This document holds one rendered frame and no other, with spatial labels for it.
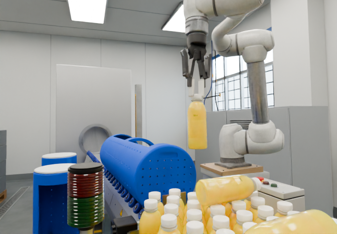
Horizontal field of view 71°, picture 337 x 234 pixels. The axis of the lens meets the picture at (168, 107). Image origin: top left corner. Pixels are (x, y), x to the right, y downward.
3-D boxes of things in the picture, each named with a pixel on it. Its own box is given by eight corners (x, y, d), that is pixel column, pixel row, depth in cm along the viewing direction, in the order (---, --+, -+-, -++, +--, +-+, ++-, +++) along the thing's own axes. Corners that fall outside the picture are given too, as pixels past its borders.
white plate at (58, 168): (26, 168, 151) (26, 170, 151) (46, 174, 134) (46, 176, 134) (67, 162, 173) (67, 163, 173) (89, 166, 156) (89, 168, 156)
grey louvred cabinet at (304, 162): (220, 190, 437) (218, 112, 444) (335, 251, 233) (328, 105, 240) (194, 193, 420) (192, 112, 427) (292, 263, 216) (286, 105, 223)
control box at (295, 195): (259, 201, 97) (259, 175, 97) (306, 219, 78) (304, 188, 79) (240, 205, 92) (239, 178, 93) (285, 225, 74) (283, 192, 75)
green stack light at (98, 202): (101, 211, 47) (101, 186, 47) (107, 223, 41) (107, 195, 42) (66, 217, 44) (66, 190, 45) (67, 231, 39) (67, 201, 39)
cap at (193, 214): (184, 220, 60) (184, 213, 60) (189, 214, 63) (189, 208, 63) (199, 223, 58) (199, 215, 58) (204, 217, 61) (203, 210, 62)
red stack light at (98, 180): (101, 185, 47) (101, 166, 47) (107, 194, 42) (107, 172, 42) (66, 190, 45) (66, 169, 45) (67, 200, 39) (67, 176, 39)
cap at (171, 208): (179, 210, 66) (179, 204, 66) (176, 216, 62) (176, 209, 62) (166, 209, 67) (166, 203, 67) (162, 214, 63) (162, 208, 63)
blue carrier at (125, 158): (136, 171, 182) (138, 134, 184) (196, 210, 102) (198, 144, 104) (98, 173, 170) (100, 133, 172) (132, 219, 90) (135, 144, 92)
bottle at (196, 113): (189, 148, 92) (188, 100, 94) (208, 148, 90) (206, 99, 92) (186, 149, 85) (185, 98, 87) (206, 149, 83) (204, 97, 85)
